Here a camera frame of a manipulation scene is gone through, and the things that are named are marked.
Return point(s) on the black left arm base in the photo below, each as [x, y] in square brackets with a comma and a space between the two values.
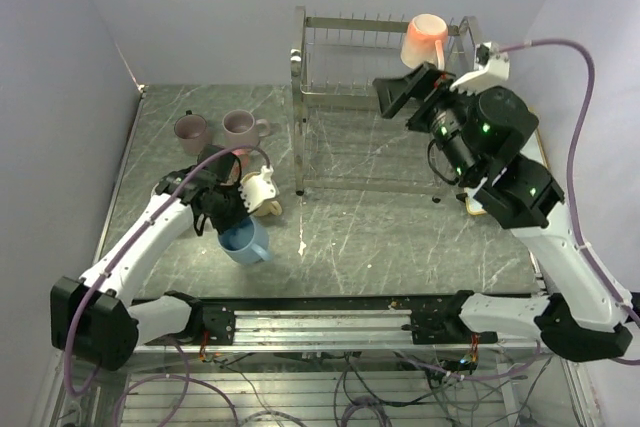
[208, 321]

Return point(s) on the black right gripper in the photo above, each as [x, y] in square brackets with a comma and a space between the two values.
[395, 92]

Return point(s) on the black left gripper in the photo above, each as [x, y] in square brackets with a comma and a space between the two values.
[241, 213]

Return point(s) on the orange white mug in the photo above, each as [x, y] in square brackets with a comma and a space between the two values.
[425, 41]

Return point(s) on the metal two-tier dish rack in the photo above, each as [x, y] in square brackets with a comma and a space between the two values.
[342, 136]

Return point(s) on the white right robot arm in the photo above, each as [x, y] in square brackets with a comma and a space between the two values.
[581, 320]

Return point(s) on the whiteboard with yellow frame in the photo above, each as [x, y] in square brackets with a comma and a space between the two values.
[533, 149]

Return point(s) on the wire shelf with cables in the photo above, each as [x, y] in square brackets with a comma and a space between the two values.
[169, 387]

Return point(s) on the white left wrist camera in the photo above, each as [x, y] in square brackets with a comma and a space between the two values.
[257, 189]

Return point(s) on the red mug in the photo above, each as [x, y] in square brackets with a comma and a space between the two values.
[239, 168]

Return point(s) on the light purple mug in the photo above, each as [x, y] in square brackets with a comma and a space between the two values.
[241, 128]

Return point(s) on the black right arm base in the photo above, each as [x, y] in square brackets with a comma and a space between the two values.
[435, 319]

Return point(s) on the dark mauve mug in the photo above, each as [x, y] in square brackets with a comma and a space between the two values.
[193, 132]

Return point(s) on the blue mug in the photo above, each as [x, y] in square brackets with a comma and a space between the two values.
[247, 242]

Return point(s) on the aluminium mounting rail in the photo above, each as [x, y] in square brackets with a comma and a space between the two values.
[320, 329]

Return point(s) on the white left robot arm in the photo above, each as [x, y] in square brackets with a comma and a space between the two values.
[118, 276]

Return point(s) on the cream yellow mug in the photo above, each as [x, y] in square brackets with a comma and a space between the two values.
[269, 207]

